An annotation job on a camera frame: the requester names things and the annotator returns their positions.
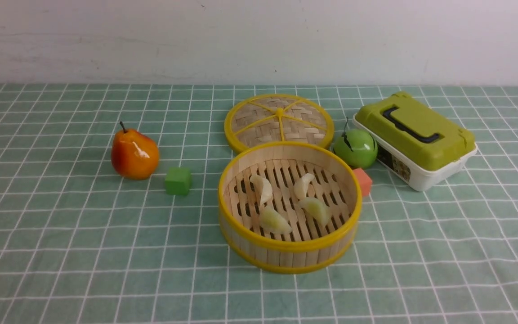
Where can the white dumpling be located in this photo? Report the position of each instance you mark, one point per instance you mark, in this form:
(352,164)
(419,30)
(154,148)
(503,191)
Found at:
(263,188)
(301,186)

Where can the pale green dumpling bottom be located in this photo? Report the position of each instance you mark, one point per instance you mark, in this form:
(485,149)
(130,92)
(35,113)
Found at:
(272,221)

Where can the pale yellow dumpling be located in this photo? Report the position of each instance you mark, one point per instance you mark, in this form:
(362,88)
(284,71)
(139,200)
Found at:
(316,209)

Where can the woven bamboo steamer lid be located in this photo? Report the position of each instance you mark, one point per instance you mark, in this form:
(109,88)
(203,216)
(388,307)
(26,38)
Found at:
(277,117)

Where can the bamboo steamer tray yellow rim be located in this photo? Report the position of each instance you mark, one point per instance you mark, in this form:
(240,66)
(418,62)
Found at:
(309,246)

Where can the green cube block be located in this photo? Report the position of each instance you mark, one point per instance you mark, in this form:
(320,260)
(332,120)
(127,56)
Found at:
(178,181)

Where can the green apple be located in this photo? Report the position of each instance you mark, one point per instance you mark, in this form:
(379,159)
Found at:
(356,147)

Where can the orange cube block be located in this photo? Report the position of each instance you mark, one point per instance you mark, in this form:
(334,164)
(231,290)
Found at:
(364,181)

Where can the orange red pear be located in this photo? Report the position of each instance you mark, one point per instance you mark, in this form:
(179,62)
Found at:
(134,155)

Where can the green lidded white box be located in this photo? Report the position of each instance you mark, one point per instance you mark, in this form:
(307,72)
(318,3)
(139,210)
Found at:
(418,144)

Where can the green checkered tablecloth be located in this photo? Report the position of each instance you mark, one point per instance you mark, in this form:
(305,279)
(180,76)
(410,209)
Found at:
(80,244)

